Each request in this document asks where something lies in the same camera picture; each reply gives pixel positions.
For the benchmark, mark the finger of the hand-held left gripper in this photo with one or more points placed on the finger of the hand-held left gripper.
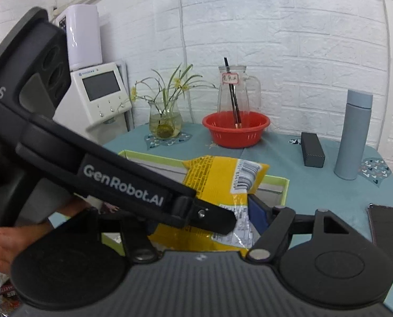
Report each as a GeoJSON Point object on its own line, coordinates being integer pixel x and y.
{"type": "Point", "coordinates": [209, 216]}

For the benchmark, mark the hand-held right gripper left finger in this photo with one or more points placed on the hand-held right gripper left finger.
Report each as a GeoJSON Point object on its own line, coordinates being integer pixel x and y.
{"type": "Point", "coordinates": [138, 237]}

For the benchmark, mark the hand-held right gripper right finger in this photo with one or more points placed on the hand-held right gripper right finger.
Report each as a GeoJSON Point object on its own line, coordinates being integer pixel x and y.
{"type": "Point", "coordinates": [259, 218]}

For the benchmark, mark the yellow snack packet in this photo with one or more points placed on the yellow snack packet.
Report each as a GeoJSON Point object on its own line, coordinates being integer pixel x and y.
{"type": "Point", "coordinates": [213, 178]}

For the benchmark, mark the light green cardboard box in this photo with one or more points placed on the light green cardboard box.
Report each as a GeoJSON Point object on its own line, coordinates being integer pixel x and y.
{"type": "Point", "coordinates": [133, 154]}

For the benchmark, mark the person's left hand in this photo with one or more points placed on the person's left hand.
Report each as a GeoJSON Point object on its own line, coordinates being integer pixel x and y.
{"type": "Point", "coordinates": [4, 247]}

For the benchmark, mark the teal tablecloth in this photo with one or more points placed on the teal tablecloth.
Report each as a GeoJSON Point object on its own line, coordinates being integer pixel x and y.
{"type": "Point", "coordinates": [315, 185]}

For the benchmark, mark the white appliance with screen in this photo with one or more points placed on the white appliance with screen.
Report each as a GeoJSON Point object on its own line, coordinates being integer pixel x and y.
{"type": "Point", "coordinates": [100, 86]}

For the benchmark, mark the black rectangular box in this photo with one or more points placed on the black rectangular box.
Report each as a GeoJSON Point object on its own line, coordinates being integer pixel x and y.
{"type": "Point", "coordinates": [313, 150]}

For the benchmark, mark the glass vase with plant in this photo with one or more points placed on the glass vase with plant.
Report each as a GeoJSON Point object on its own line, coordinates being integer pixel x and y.
{"type": "Point", "coordinates": [165, 122]}

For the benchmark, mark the white water purifier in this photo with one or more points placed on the white water purifier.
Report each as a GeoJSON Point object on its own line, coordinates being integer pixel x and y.
{"type": "Point", "coordinates": [82, 36]}

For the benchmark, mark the glass pitcher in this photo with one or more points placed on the glass pitcher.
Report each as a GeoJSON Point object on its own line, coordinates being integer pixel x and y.
{"type": "Point", "coordinates": [246, 95]}

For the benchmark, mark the grey thermos bottle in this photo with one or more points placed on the grey thermos bottle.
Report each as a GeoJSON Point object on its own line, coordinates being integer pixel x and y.
{"type": "Point", "coordinates": [353, 138]}

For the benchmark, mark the black smartphone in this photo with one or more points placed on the black smartphone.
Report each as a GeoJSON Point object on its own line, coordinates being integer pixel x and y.
{"type": "Point", "coordinates": [386, 234]}

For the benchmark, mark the black straw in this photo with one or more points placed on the black straw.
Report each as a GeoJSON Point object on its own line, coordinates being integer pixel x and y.
{"type": "Point", "coordinates": [231, 89]}

